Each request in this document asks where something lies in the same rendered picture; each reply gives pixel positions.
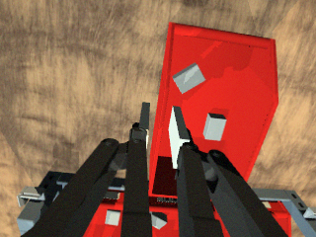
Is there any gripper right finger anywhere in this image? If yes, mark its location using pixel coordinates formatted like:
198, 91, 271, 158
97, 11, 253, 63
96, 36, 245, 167
169, 106, 288, 237

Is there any red bin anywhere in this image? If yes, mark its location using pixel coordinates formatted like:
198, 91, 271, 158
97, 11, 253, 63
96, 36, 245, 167
148, 24, 278, 198
83, 189, 123, 237
149, 197, 179, 237
215, 200, 291, 237

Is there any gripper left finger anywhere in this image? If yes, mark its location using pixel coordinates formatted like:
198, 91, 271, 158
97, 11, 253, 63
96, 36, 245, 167
20, 102, 153, 237

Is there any small white block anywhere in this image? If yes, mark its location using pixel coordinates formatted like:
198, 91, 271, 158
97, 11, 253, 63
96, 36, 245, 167
105, 209, 120, 225

